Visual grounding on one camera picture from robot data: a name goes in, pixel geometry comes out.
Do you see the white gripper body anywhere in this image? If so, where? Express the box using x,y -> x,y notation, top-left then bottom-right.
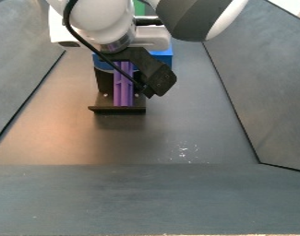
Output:
47,6 -> 173,53

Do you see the purple three prong object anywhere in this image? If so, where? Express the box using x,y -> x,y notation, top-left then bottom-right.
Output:
114,62 -> 134,107

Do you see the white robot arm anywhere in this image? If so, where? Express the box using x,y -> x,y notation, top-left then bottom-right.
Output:
46,0 -> 248,53

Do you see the black curved fixture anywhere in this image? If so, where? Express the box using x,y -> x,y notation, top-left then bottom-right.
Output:
87,68 -> 146,114

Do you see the green cylinder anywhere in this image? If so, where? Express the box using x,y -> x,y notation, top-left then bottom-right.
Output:
133,0 -> 149,16

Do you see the blue shape sorter block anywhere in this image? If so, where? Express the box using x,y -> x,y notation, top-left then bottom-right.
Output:
93,47 -> 173,71

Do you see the black cable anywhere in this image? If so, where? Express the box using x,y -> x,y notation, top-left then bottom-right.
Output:
62,0 -> 147,93

